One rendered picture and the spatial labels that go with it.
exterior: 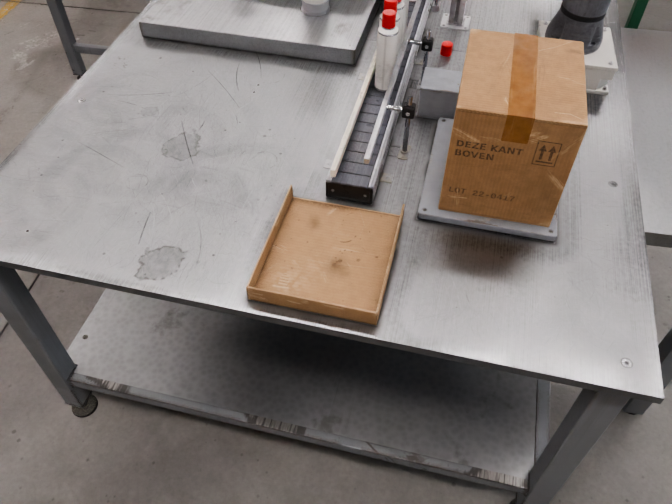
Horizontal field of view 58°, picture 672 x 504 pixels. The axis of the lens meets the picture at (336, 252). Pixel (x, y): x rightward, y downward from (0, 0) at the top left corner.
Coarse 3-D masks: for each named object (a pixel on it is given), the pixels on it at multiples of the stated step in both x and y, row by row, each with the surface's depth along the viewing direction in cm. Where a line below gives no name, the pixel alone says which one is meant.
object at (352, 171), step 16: (416, 16) 184; (400, 80) 161; (368, 96) 157; (368, 112) 152; (368, 128) 148; (384, 128) 148; (352, 144) 144; (352, 160) 140; (336, 176) 136; (352, 176) 136; (368, 176) 137
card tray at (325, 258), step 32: (288, 192) 134; (288, 224) 133; (320, 224) 133; (352, 224) 133; (384, 224) 133; (288, 256) 127; (320, 256) 127; (352, 256) 127; (384, 256) 127; (256, 288) 117; (288, 288) 121; (320, 288) 121; (352, 288) 121; (384, 288) 118; (352, 320) 117
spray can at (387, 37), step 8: (384, 16) 144; (392, 16) 143; (384, 24) 145; (392, 24) 145; (384, 32) 146; (392, 32) 146; (384, 40) 147; (392, 40) 147; (384, 48) 149; (392, 48) 149; (376, 56) 153; (384, 56) 150; (392, 56) 151; (376, 64) 154; (384, 64) 152; (392, 64) 152; (376, 72) 155; (384, 72) 154; (376, 80) 157; (384, 80) 155; (376, 88) 158; (384, 88) 157
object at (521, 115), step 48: (480, 48) 127; (528, 48) 127; (576, 48) 127; (480, 96) 116; (528, 96) 116; (576, 96) 116; (480, 144) 118; (528, 144) 116; (576, 144) 113; (480, 192) 127; (528, 192) 124
